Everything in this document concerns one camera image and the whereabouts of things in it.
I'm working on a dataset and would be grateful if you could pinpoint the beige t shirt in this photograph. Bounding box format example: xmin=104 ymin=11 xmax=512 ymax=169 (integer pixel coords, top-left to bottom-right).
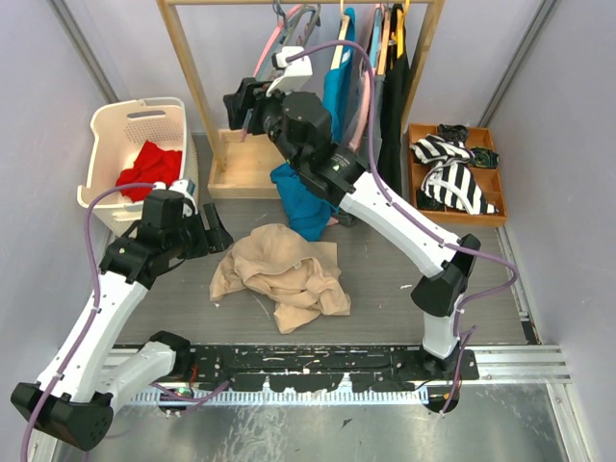
xmin=209 ymin=223 xmax=351 ymax=334

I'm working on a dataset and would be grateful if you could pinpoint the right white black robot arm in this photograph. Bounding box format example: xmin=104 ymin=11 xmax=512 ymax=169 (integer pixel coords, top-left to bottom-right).
xmin=222 ymin=77 xmax=480 ymax=379

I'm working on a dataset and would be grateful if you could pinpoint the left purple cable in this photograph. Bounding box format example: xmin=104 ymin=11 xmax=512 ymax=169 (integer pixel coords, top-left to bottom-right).
xmin=21 ymin=181 xmax=160 ymax=462

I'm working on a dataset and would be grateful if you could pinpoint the wooden clothes rack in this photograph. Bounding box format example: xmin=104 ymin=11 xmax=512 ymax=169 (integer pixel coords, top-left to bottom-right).
xmin=156 ymin=1 xmax=446 ymax=199

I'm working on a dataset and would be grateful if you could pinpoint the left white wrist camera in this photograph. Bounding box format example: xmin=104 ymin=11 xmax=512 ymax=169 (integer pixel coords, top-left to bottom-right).
xmin=154 ymin=179 xmax=198 ymax=217

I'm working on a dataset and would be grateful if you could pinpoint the black garment on hanger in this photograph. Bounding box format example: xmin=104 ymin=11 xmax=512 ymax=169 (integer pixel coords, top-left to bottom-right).
xmin=377 ymin=4 xmax=410 ymax=194

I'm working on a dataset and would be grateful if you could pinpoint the black white striped cloth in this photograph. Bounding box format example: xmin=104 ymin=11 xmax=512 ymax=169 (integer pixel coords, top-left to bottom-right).
xmin=411 ymin=135 xmax=499 ymax=216

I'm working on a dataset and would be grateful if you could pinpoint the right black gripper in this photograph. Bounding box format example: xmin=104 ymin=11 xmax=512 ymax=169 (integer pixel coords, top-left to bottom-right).
xmin=223 ymin=76 xmax=303 ymax=170

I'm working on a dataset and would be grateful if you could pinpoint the grey plastic hanger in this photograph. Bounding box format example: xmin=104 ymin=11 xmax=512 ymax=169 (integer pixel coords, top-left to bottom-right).
xmin=259 ymin=0 xmax=322 ymax=81

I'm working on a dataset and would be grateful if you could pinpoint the wooden hanger with blue shirt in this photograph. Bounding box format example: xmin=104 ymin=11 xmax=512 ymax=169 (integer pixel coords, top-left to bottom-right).
xmin=330 ymin=0 xmax=350 ymax=70

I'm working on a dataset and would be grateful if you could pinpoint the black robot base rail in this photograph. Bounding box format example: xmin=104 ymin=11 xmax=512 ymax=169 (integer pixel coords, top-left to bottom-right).
xmin=139 ymin=331 xmax=477 ymax=415

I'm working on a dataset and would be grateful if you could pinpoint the pink plastic hanger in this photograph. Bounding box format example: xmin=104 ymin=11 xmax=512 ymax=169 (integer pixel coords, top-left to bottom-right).
xmin=239 ymin=3 xmax=304 ymax=143

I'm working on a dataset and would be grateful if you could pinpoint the pink garment on hanger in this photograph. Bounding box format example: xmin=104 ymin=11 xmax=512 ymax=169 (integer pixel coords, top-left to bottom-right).
xmin=343 ymin=4 xmax=385 ymax=153

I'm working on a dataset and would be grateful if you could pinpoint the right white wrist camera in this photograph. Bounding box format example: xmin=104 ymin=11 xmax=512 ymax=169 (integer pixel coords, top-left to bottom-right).
xmin=267 ymin=46 xmax=313 ymax=97

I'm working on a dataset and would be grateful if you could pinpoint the white laundry basket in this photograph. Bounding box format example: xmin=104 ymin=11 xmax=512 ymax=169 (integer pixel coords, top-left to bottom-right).
xmin=77 ymin=97 xmax=199 ymax=209

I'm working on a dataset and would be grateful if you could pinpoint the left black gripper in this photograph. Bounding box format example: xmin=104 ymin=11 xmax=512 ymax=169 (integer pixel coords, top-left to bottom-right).
xmin=167 ymin=201 xmax=234 ymax=259

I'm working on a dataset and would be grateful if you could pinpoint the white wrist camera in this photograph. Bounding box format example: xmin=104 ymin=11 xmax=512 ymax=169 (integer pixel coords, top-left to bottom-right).
xmin=154 ymin=179 xmax=198 ymax=217
xmin=267 ymin=46 xmax=313 ymax=97

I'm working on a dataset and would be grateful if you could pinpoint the blue t shirt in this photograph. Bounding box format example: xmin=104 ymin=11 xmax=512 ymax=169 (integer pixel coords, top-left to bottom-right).
xmin=269 ymin=7 xmax=357 ymax=243

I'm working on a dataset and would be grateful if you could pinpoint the dark patterned cloth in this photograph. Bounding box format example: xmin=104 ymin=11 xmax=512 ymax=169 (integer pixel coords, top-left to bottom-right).
xmin=471 ymin=146 xmax=500 ymax=169

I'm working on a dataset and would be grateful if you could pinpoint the orange wooden compartment tray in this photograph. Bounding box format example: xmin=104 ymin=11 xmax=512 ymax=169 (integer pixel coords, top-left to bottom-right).
xmin=408 ymin=124 xmax=507 ymax=227

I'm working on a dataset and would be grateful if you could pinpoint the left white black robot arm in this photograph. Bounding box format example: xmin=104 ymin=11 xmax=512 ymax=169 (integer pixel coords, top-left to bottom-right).
xmin=11 ymin=188 xmax=233 ymax=461

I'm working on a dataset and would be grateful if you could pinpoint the red cloth in basket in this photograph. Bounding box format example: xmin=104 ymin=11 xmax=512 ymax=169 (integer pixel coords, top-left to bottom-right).
xmin=115 ymin=141 xmax=183 ymax=187

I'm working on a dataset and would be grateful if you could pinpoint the grey garment on hanger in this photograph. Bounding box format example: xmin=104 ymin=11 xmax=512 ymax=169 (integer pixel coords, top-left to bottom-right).
xmin=370 ymin=75 xmax=385 ymax=162

